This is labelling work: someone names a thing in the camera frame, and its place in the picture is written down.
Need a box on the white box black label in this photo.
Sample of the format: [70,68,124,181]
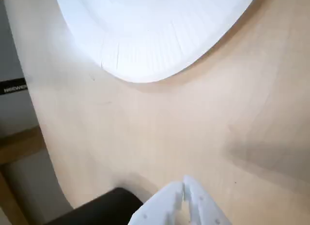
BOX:
[0,0,40,138]

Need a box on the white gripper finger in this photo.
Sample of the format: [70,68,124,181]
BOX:
[183,175,231,225]
[130,182,183,225]

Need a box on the white paper plate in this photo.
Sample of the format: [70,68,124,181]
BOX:
[53,0,259,84]

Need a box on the wooden furniture board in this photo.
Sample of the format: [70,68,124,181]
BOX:
[0,126,47,225]

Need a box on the black pot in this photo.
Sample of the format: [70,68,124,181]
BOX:
[45,187,144,225]

